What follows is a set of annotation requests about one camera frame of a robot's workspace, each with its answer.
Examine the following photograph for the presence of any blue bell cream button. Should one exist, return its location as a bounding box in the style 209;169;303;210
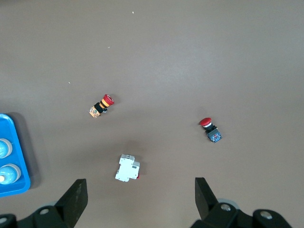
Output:
0;163;22;185
0;138;13;159

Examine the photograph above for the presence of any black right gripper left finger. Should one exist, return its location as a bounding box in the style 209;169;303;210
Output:
18;179;88;228

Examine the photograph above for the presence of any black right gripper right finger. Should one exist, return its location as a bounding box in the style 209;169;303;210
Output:
190;177;252;228

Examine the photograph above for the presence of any red push button black base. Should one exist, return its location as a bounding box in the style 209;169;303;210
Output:
199;117;223;143

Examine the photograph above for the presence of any white circuit breaker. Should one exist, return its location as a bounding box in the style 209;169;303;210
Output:
114;153;141;183

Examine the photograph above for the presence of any red orange emergency stop button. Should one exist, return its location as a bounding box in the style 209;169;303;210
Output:
89;94;115;119

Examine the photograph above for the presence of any blue plastic tray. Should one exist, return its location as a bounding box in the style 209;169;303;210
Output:
0;113;31;198

